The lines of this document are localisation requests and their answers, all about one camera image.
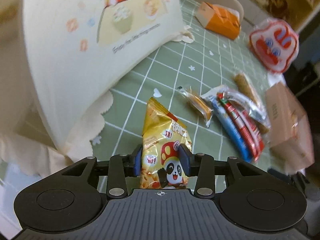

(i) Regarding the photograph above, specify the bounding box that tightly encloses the clear wrapped dark snack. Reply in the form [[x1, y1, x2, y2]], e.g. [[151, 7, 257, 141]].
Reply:
[[223, 90, 270, 126]]

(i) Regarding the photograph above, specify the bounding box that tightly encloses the green grid tablecloth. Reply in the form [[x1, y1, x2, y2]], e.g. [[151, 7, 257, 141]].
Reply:
[[92, 0, 269, 161]]

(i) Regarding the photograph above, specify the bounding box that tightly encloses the long red snack packet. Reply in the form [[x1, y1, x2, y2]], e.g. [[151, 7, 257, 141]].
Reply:
[[217, 92, 264, 161]]

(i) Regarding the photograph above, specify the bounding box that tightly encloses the blue snack packet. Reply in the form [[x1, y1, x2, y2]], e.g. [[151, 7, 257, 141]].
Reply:
[[201, 85, 252, 162]]

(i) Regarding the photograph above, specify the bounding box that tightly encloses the pink cardboard box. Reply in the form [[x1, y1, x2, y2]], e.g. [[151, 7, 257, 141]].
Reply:
[[266, 82, 315, 174]]

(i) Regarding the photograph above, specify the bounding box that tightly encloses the orange tissue box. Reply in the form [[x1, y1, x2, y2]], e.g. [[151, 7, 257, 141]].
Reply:
[[196, 2, 241, 40]]

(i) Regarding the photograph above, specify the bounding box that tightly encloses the clear wrapped biscuit stack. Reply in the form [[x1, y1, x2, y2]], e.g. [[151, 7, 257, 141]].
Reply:
[[234, 72, 271, 134]]

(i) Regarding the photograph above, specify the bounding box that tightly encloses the cream cartoon canvas bag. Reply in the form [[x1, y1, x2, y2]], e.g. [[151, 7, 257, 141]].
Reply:
[[22, 0, 184, 161]]

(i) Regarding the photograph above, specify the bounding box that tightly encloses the yellow mushroom panda snack bag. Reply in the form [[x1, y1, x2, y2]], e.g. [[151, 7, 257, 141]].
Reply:
[[140, 98, 192, 189]]

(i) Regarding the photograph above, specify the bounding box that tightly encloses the small clear wrapped cake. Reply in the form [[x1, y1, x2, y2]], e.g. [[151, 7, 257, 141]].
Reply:
[[176, 86, 213, 128]]

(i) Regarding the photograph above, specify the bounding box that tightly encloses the rabbit face snack bag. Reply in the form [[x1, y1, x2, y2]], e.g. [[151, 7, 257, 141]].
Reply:
[[249, 17, 299, 74]]

